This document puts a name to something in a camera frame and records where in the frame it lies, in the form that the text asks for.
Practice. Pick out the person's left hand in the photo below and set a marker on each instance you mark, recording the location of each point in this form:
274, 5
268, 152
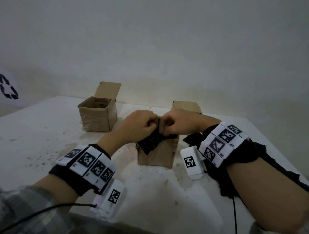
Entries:
135, 127

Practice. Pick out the person's right hand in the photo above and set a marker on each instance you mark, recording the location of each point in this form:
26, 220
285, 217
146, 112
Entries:
186, 123

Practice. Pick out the paper box with white lid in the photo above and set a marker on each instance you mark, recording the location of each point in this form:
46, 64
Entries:
187, 107

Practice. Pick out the black bubble wrap sheet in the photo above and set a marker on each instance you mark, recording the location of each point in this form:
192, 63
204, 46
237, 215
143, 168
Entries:
150, 142

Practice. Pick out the paper box with notched rim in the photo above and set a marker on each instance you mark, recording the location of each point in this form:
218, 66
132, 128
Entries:
159, 154

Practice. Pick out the paper box with tall flap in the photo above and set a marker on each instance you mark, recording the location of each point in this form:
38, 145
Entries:
96, 118

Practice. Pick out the pile of black bubble wrap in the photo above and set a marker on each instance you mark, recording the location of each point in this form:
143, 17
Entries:
246, 154

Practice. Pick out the person's right forearm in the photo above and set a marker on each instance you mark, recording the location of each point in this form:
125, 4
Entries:
265, 190

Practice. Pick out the person's left forearm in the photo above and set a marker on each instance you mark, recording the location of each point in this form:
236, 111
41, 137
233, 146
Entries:
55, 188

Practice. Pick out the left wrist marker band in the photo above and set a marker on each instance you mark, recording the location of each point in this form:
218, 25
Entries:
89, 161

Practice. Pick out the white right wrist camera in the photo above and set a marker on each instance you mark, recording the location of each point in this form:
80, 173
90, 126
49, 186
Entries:
192, 164

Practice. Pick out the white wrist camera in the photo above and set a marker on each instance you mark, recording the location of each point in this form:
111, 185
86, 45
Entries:
111, 197
192, 164

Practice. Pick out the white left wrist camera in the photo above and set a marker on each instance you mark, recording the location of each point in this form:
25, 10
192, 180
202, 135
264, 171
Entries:
111, 197

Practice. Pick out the black and white wall marker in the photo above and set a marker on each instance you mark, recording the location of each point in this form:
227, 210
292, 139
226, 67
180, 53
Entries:
8, 86

